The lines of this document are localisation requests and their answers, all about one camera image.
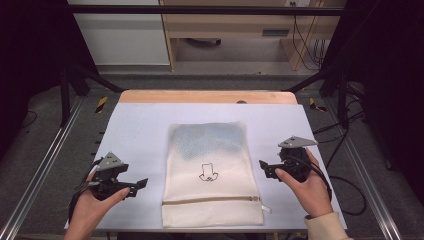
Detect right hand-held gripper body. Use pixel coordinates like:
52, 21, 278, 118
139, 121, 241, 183
270, 135, 319, 184

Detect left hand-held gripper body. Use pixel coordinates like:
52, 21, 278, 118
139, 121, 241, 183
74, 151, 139, 202

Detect white mesh laundry bag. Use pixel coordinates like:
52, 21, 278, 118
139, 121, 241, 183
161, 121, 273, 229

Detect person's left hand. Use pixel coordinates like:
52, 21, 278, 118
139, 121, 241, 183
67, 171, 131, 231

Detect person's right hand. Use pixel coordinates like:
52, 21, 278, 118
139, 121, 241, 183
274, 147, 335, 220

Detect white table mat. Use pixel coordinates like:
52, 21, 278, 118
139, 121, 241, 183
64, 102, 348, 234

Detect black metal stand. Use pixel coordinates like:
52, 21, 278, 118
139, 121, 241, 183
285, 62, 352, 130
59, 62, 125, 128

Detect wooden table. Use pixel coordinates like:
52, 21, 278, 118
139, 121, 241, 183
118, 89, 298, 105

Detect black curtain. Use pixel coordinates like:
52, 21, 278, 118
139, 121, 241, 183
320, 0, 424, 204
0, 0, 98, 159

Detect white cabinet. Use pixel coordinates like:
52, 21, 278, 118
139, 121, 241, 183
66, 0, 171, 67

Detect light wooden desk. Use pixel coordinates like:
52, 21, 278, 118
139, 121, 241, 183
158, 0, 348, 72

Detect right hand-held gripper cable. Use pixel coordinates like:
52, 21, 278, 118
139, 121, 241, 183
283, 155, 334, 203

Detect hand-held gripper cable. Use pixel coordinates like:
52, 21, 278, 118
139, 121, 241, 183
283, 155, 334, 203
67, 158, 104, 224

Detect left hand-held gripper cable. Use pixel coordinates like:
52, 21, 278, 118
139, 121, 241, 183
67, 158, 104, 224

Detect yellow-handled tool right floor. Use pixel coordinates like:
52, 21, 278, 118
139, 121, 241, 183
308, 97, 328, 113

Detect yellow-handled tool floor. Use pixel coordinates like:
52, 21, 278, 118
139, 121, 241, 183
308, 97, 328, 113
95, 95, 110, 115

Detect aluminium rail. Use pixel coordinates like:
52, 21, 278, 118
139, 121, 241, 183
0, 96, 85, 240
324, 98, 404, 240

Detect yellow-handled tool left floor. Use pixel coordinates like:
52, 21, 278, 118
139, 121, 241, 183
95, 95, 110, 115

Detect thin black floor cable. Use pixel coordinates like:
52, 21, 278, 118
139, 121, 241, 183
20, 109, 38, 130

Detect black hanging cables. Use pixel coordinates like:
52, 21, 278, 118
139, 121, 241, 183
291, 2, 327, 72

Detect black horizontal frame bar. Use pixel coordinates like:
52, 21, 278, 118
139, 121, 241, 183
66, 4, 346, 17

